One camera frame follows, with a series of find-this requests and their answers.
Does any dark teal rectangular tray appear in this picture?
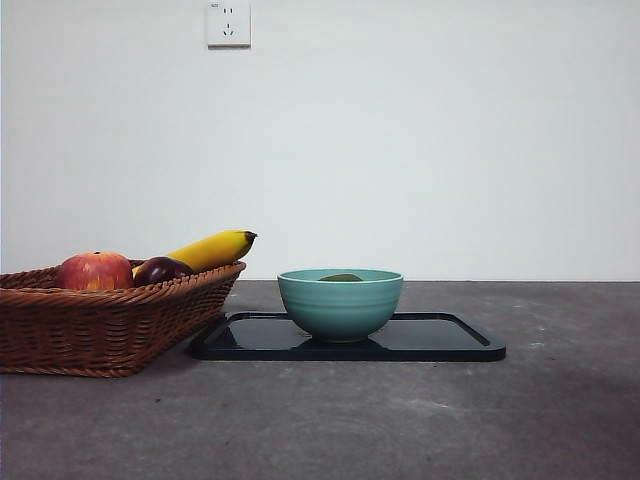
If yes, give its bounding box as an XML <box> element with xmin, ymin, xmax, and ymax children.
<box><xmin>188</xmin><ymin>310</ymin><xmax>507</xmax><ymax>362</ymax></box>

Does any white wall socket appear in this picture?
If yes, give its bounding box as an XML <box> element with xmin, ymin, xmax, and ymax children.
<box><xmin>207</xmin><ymin>0</ymin><xmax>252</xmax><ymax>49</ymax></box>

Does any dark purple plum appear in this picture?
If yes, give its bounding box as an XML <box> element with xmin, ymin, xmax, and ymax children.
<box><xmin>132</xmin><ymin>255</ymin><xmax>195</xmax><ymax>287</ymax></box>

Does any red apple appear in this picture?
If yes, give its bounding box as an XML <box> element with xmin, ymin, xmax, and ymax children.
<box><xmin>54</xmin><ymin>251</ymin><xmax>135</xmax><ymax>291</ymax></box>

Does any yellow banana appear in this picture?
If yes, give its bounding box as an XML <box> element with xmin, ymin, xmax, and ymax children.
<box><xmin>130</xmin><ymin>228</ymin><xmax>259</xmax><ymax>275</ymax></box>

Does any brown woven wicker basket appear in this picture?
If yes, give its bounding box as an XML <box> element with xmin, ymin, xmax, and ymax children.
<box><xmin>0</xmin><ymin>257</ymin><xmax>247</xmax><ymax>378</ymax></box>

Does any teal ceramic bowl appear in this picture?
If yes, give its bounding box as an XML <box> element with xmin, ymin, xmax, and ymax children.
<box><xmin>277</xmin><ymin>268</ymin><xmax>405</xmax><ymax>344</ymax></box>

